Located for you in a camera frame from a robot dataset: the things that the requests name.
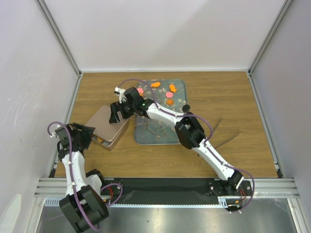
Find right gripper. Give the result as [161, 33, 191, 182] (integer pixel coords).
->
[109, 100, 136, 125]

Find brown tin lid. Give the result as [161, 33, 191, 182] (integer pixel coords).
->
[85, 105, 128, 142]

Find metal tongs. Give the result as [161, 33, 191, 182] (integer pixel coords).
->
[212, 118, 241, 149]

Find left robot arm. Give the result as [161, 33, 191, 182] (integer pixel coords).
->
[55, 122, 109, 233]

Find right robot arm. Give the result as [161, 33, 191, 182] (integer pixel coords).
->
[109, 87, 244, 195]

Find brown cookie tin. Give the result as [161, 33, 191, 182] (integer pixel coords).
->
[92, 122, 129, 151]

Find orange fish cookie left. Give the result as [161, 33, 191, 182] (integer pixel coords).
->
[151, 82, 161, 88]

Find orange fish cookie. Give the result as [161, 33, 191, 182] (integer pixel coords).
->
[169, 84, 177, 93]
[151, 82, 161, 88]

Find dark orange cookie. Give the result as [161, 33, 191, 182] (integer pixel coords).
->
[166, 99, 174, 105]

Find pink round cookie right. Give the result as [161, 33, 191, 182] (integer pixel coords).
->
[166, 92, 173, 99]

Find floral blue serving tray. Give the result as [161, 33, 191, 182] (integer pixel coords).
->
[134, 79, 188, 145]

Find orange fish cookie right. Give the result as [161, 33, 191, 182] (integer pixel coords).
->
[169, 84, 177, 93]

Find black sandwich cookie right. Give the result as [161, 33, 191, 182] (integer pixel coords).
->
[182, 104, 190, 113]

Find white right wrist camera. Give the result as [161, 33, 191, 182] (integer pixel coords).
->
[114, 87, 127, 103]

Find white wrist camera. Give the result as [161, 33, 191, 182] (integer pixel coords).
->
[50, 124, 60, 138]
[114, 87, 127, 103]

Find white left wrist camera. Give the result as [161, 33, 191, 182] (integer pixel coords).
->
[50, 124, 60, 138]

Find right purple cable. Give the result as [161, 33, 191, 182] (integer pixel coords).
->
[119, 78, 256, 214]

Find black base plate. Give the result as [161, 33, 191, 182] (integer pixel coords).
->
[101, 178, 252, 206]

